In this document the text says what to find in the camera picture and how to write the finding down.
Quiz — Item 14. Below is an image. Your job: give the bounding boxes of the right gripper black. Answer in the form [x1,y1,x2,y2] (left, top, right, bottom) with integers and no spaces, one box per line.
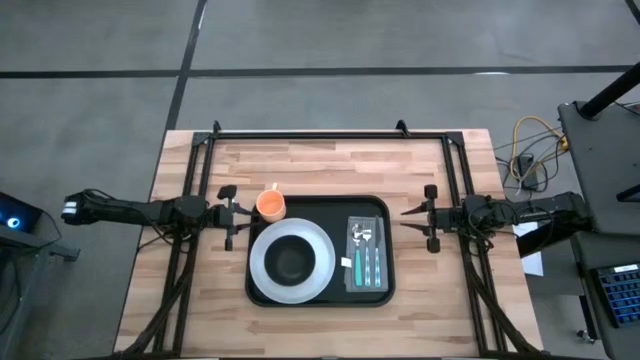
[398,184,454,254]

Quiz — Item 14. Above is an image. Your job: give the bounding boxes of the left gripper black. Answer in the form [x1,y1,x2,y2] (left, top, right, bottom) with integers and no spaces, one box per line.
[207,184,258,252]

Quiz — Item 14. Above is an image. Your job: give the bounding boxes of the orange cup with handle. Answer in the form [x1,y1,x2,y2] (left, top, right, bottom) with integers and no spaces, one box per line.
[255,182,288,225]

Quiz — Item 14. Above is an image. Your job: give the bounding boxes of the grey cloth napkin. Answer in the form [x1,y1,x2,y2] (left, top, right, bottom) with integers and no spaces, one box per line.
[340,214,391,294]

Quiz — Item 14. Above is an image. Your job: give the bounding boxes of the black round bowl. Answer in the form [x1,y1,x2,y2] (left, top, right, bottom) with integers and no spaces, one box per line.
[263,234,318,287]

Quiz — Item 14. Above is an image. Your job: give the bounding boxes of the spoon with teal handle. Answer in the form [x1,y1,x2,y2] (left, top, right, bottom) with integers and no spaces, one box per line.
[351,223,365,288]

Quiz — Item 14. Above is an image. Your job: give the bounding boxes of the white round plate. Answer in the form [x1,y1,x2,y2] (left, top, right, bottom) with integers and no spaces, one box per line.
[248,217,337,305]

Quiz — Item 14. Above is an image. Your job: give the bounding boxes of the black plastic serving tray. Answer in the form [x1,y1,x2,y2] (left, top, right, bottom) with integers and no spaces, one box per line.
[244,193,397,308]

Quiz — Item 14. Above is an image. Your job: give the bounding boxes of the white paper sheet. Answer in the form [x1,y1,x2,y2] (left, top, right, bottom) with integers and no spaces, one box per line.
[511,219,545,278]

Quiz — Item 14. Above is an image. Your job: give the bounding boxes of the black power adapter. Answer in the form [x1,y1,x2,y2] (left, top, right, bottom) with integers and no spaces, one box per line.
[517,153,541,192]

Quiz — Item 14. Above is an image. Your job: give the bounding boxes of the black slanted beam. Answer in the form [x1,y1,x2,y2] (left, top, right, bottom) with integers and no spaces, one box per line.
[515,219,596,260]

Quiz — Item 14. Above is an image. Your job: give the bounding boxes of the black equipment desk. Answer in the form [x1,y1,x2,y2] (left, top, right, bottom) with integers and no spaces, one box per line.
[569,230,640,360]

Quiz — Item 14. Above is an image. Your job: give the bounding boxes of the black side table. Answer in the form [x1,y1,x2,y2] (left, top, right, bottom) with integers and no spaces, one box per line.
[556,99,640,237]

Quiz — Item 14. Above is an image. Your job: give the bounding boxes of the grey metal stand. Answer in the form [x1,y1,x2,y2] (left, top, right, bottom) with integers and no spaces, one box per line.
[0,223,82,360]

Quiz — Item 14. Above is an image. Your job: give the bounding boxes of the backlit mechanical keyboard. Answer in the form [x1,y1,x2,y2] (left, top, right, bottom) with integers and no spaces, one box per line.
[591,263,640,330]

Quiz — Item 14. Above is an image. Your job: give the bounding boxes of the black computer with blue light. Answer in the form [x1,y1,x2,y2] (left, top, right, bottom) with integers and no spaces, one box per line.
[0,191,44,235]

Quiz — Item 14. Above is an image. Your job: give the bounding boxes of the black aluminium table frame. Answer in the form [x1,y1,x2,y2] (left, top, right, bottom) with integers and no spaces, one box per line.
[113,119,547,360]

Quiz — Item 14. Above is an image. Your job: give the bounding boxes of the yellow cable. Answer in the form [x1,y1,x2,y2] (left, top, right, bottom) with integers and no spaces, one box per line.
[509,114,570,184]

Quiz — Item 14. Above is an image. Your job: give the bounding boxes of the black round post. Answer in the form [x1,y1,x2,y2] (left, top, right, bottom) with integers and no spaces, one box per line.
[578,61,640,121]

